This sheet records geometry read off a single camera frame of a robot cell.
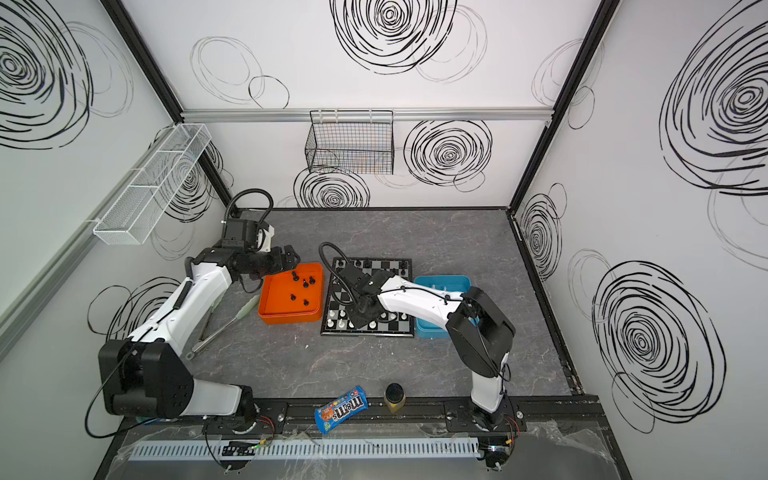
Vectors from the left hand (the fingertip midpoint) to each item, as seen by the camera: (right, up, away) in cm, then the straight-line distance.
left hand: (289, 260), depth 85 cm
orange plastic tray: (-2, -12, +9) cm, 16 cm away
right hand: (+19, -17, -1) cm, 26 cm away
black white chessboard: (+13, -18, +4) cm, 23 cm away
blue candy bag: (+17, -36, -11) cm, 42 cm away
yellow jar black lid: (+30, -30, -17) cm, 46 cm away
